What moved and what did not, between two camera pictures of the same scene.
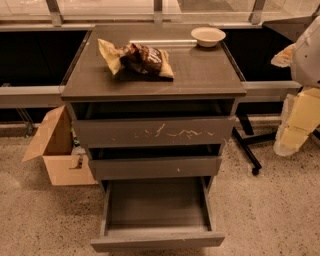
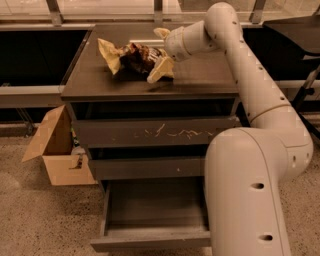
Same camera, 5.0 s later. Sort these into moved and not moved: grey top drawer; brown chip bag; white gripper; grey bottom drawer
Moved: white gripper
Not moved: grey top drawer; brown chip bag; grey bottom drawer
